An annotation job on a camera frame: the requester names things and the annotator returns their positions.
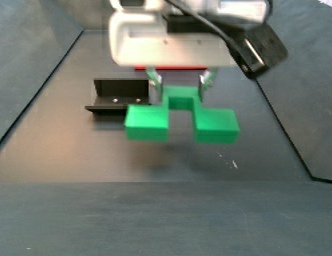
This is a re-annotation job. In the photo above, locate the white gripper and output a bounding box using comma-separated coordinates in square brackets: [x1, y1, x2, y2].
[108, 0, 267, 100]

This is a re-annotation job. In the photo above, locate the green U-shaped block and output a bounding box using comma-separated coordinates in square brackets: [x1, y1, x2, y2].
[124, 86, 239, 143]

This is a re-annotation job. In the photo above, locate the red base board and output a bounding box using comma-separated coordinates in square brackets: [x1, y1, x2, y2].
[133, 65, 207, 70]

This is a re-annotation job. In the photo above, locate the black angle bracket fixture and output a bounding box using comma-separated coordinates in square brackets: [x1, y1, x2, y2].
[84, 78, 149, 114]

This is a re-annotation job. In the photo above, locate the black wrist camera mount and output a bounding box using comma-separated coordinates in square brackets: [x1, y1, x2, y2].
[165, 14, 288, 80]

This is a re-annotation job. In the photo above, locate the black cable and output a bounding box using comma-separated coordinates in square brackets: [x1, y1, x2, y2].
[165, 0, 252, 73]

